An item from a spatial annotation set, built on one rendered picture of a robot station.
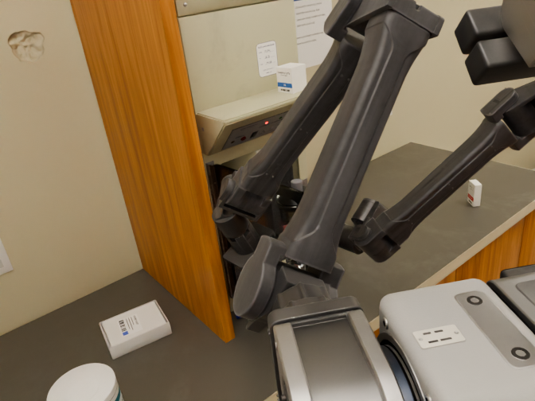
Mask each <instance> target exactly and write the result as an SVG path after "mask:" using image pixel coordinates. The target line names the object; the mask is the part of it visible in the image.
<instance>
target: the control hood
mask: <svg viewBox="0 0 535 401"><path fill-rule="evenodd" d="M301 92H302V91H299V92H296V93H295V94H290V93H284V92H278V88H276V89H273V90H270V91H266V92H263V93H260V94H257V95H253V96H249V97H247V98H244V99H239V100H237V101H233V102H231V103H226V104H223V105H220V106H218V107H213V108H210V109H207V110H204V111H200V112H197V114H196V116H197V124H198V128H199V133H200V138H201V146H202V150H203V154H206V155H208V156H210V155H212V154H216V153H219V152H221V151H223V150H222V148H223V146H224V144H225V143H226V141H227V139H228V137H229V135H230V134H231V132H232V130H234V129H236V128H239V127H243V126H246V125H248V124H251V123H254V122H257V121H260V120H262V119H266V118H269V117H272V116H274V115H278V114H281V113H284V112H285V111H289V110H290V108H291V107H292V105H293V104H294V102H295V101H296V100H297V98H298V97H299V95H300V94H301ZM273 132H274V131H273ZM273 132H271V133H273ZM268 134H270V133H268ZM265 135H267V134H265ZM262 136H264V135H262ZM262 136H259V137H258V138H260V137H262ZM254 139H256V138H254ZM251 140H253V139H251ZM251 140H249V141H251ZM249 141H247V142H249ZM243 143H244V142H242V143H241V144H243ZM238 145H240V144H238ZM238 145H236V146H238ZM232 147H234V146H232ZM232 147H229V148H232ZM229 148H227V149H229ZM227 149H224V150H227Z"/></svg>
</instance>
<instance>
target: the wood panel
mask: <svg viewBox="0 0 535 401"><path fill-rule="evenodd" d="M70 2H71V6H72V11H73V14H74V18H75V20H76V26H77V28H78V32H79V35H80V40H81V44H82V46H83V50H84V55H85V58H86V61H87V64H88V70H89V72H90V76H91V79H92V84H93V87H94V90H95V94H96V98H97V102H98V105H99V108H100V114H101V116H102V120H103V124H104V128H105V131H106V134H107V140H108V142H109V146H110V149H111V154H112V157H113V160H114V163H115V168H116V172H117V175H118V178H119V183H120V186H121V189H122V193H123V198H124V201H125V204H126V207H127V212H128V216H129V219H130V222H131V227H132V230H133V233H134V237H135V242H136V245H137V248H138V251H139V256H140V259H141V263H142V265H143V269H144V270H145V271H146V272H147V273H148V274H150V275H151V276H152V277H153V278H154V279H155V280H156V281H157V282H159V283H160V284H161V285H162V286H163V287H164V288H165V289H166V290H168V291H169V292H170V293H171V294H172V295H173V296H174V297H175V298H176V299H177V300H178V301H179V302H180V303H181V304H183V305H184V306H185V307H186V308H187V309H188V310H189V311H191V312H192V313H193V314H194V315H195V316H196V317H197V318H199V319H200V320H201V321H202V322H203V323H204V324H205V325H206V326H208V327H209V328H210V329H211V330H212V331H213V332H214V333H215V334H216V335H218V337H219V338H220V339H222V340H223V341H224V342H225V343H227V342H229V341H230V340H232V339H233V338H235V333H234V328H233V324H232V316H231V311H230V307H229V302H228V294H227V290H226V285H225V277H224V272H223V267H222V263H221V255H220V251H219V246H218V242H217V234H216V229H215V224H214V221H213V218H212V214H213V211H212V207H211V202H210V198H209V190H208V185H207V180H206V175H205V167H204V163H203V158H202V154H201V146H200V142H199V137H198V132H197V124H196V119H195V115H194V110H193V102H192V98H191V93H190V89H189V81H188V76H187V71H186V66H185V58H184V54H183V49H182V42H181V37H180V33H179V28H178V20H177V15H176V10H175V6H174V0H70Z"/></svg>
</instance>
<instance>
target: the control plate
mask: <svg viewBox="0 0 535 401"><path fill-rule="evenodd" d="M287 113H288V111H285V112H284V113H281V114H278V115H274V116H272V117H269V118H266V119H262V120H260V121H257V122H254V123H251V124H248V125H246V126H243V127H239V128H236V129H234V130H232V132H231V134H230V135H229V137H228V139H227V141H226V143H225V144H224V146H223V148H222V150H224V149H227V148H229V147H232V146H235V145H238V144H241V143H242V142H246V141H249V140H251V139H254V138H258V137H259V136H262V135H265V134H268V133H271V132H273V131H275V129H276V128H277V126H278V125H279V124H280V123H281V121H282V120H283V118H284V116H285V115H286V114H287ZM281 116H282V118H281V119H279V117H281ZM267 121H268V123H267V124H265V123H266V122H267ZM271 127H272V128H273V129H270V128H271ZM262 130H265V132H262ZM256 131H258V132H257V134H256V136H255V137H252V138H250V137H251V135H252V133H253V132H256ZM244 136H245V137H246V139H245V140H244V141H241V139H242V138H243V137H244ZM232 141H235V142H234V143H231V142H232Z"/></svg>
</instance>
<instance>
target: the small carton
mask: <svg viewBox="0 0 535 401"><path fill-rule="evenodd" d="M276 75H277V84H278V92H284V93H290V94H295V93H296V92H299V91H302V90H303V89H304V88H305V87H306V85H307V75H306V64H299V63H288V64H283V65H280V66H278V67H276Z"/></svg>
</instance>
